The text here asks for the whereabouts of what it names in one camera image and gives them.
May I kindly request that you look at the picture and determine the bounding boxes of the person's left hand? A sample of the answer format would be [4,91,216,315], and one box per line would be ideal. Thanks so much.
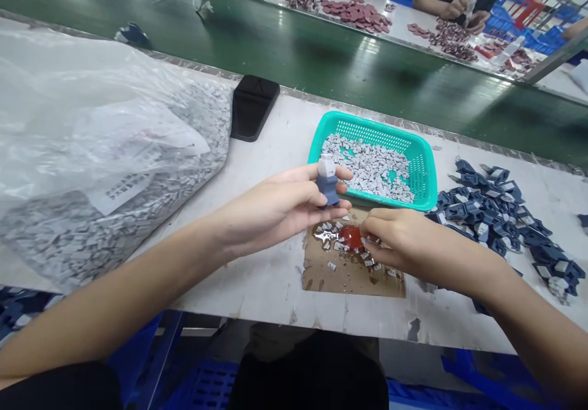
[214,164,355,265]

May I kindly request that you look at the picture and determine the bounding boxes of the person's right hand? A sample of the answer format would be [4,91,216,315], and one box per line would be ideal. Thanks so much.
[360,207,477,289]

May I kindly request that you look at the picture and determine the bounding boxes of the blue plastic clip housing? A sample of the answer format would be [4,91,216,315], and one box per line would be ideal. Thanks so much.
[314,151,344,212]
[113,21,151,48]

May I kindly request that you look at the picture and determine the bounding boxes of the scattered glue-wet grey inserts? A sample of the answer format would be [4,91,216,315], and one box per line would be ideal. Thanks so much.
[314,219,385,276]

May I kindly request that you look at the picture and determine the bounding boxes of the red glue blob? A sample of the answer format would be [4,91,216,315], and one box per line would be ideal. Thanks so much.
[337,226,367,251]

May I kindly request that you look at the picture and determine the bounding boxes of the pile of blue parts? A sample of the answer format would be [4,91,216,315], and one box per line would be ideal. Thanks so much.
[423,158,587,315]

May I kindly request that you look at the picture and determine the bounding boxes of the brown cardboard piece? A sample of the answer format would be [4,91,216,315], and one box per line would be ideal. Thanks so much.
[301,216,408,300]

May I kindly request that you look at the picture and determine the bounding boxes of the heap of grey small inserts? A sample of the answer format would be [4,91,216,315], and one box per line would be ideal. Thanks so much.
[320,132,417,205]

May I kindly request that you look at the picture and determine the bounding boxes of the teal plastic basket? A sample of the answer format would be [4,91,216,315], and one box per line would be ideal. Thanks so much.
[308,110,438,213]

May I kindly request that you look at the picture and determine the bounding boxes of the black wedge-shaped block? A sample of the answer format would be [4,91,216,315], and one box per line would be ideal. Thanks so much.
[229,74,281,143]

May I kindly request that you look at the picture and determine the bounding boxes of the white paper sheet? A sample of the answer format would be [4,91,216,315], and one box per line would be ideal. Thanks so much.
[89,104,210,216]

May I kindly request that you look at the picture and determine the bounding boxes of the blue plastic stool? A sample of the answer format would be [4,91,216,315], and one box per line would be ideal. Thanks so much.
[440,349,559,410]

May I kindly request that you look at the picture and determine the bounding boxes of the person's legs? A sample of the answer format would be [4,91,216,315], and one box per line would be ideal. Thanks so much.
[228,322,390,410]

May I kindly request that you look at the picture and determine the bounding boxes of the green conveyor belt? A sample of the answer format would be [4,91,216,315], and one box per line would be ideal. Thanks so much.
[0,0,588,168]

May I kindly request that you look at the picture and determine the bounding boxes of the large clear plastic bag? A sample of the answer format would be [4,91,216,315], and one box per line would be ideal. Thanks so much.
[0,16,232,297]

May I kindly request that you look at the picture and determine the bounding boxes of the blue crate under table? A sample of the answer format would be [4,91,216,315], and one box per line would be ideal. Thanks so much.
[104,311,241,410]

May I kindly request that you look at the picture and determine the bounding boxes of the heap of maroon assembled pieces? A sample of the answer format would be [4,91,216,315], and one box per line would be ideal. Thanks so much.
[407,18,480,65]

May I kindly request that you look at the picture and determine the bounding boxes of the clear plastic bottle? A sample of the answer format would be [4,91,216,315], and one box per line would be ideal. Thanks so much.
[497,36,526,72]

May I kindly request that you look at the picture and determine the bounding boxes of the pile of maroon flat discs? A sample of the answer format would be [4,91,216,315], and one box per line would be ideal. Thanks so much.
[320,0,394,34]

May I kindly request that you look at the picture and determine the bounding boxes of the red plastic stool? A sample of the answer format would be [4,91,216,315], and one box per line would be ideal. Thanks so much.
[508,0,548,30]

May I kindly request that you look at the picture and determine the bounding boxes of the stack of blue crates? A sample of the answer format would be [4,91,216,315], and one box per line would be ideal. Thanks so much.
[482,0,588,57]

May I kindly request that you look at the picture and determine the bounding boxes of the bin of blue parts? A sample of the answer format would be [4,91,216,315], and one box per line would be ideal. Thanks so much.
[0,284,63,344]

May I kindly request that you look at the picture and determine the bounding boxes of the person's body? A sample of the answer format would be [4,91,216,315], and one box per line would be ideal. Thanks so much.
[0,360,124,410]

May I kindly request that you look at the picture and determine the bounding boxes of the grey metal frame bar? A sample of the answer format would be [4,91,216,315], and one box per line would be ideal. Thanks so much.
[519,0,588,85]

